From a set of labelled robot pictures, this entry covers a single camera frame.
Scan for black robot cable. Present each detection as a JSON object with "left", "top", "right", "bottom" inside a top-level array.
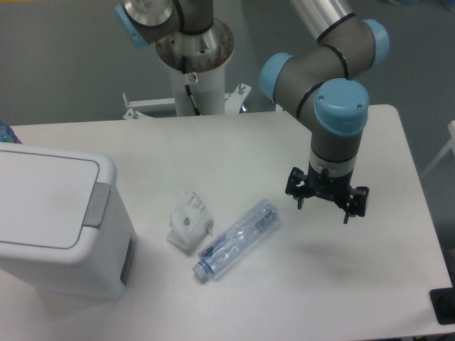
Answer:
[{"left": 180, "top": 55, "right": 202, "bottom": 117}]

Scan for white crumpled carton pouch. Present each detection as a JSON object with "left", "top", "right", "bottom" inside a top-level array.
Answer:
[{"left": 166, "top": 188, "right": 215, "bottom": 253}]

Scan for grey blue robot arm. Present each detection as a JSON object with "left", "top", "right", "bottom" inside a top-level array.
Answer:
[{"left": 114, "top": 1, "right": 390, "bottom": 218}]

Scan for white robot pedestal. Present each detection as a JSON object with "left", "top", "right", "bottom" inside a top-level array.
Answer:
[{"left": 123, "top": 19, "right": 252, "bottom": 119}]

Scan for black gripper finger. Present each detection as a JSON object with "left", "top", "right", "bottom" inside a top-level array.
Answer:
[
  {"left": 285, "top": 167, "right": 309, "bottom": 210},
  {"left": 343, "top": 186, "right": 370, "bottom": 224}
]

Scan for clear plastic bottle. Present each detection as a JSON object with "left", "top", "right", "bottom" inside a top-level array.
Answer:
[{"left": 192, "top": 199, "right": 279, "bottom": 282}]

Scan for blue patterned object at edge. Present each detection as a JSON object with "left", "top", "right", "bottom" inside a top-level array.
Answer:
[{"left": 0, "top": 121, "right": 22, "bottom": 144}]

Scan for white furniture leg right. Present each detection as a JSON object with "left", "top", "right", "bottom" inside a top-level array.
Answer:
[{"left": 421, "top": 120, "right": 455, "bottom": 178}]

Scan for white trash can lid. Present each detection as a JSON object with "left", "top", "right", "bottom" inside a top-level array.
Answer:
[{"left": 1, "top": 145, "right": 117, "bottom": 249}]

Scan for white trash can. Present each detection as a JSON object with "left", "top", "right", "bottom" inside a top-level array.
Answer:
[{"left": 1, "top": 143, "right": 137, "bottom": 298}]

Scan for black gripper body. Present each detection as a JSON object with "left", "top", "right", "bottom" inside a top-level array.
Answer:
[{"left": 304, "top": 164, "right": 353, "bottom": 205}]

